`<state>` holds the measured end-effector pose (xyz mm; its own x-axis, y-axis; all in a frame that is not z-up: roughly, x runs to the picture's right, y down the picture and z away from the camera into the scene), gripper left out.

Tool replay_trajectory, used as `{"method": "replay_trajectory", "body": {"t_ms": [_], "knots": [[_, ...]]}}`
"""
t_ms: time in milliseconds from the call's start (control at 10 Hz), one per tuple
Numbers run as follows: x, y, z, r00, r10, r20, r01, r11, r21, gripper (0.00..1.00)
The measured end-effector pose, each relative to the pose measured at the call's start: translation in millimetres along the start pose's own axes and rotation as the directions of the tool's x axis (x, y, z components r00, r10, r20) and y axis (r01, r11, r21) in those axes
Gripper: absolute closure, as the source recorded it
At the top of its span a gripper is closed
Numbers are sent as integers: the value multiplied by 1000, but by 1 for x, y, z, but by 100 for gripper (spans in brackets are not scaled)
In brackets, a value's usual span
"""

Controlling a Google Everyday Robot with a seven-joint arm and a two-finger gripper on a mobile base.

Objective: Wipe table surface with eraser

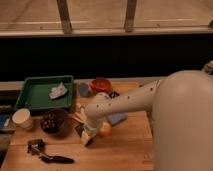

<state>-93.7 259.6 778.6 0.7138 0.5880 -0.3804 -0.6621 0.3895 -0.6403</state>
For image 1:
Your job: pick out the crumpled white cloth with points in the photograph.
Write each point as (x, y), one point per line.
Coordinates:
(58, 91)

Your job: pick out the banana peel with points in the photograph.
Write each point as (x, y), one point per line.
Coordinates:
(79, 114)

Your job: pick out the small dark round object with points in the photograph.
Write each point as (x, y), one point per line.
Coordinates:
(114, 94)

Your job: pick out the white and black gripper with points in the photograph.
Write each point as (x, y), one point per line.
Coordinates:
(86, 133)

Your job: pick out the dark brown bowl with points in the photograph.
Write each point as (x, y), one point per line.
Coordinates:
(56, 122)

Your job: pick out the white paper cup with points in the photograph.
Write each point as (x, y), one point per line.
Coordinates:
(22, 118)

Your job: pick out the red bowl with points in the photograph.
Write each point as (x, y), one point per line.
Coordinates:
(100, 85)

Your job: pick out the blue sponge eraser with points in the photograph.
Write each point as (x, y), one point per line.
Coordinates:
(116, 118)

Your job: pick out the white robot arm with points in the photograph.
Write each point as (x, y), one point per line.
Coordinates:
(182, 118)

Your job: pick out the green plastic tray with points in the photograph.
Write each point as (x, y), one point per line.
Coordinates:
(35, 91)

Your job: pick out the blue cup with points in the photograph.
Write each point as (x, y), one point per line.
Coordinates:
(83, 89)

